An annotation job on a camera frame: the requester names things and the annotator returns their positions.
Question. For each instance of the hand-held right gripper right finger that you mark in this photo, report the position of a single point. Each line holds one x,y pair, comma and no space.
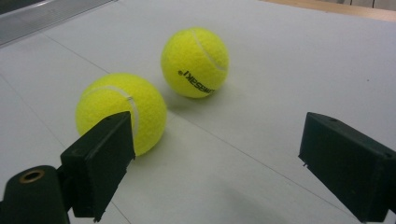
348,161

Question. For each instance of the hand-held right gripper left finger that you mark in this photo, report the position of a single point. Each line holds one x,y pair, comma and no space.
96,161

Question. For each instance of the yellow tennis ball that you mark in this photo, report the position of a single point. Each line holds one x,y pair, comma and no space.
102,105
186,56

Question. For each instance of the white work board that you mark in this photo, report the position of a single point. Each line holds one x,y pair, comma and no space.
264,93

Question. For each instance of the wooden table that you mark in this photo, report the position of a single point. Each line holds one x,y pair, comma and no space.
342,7

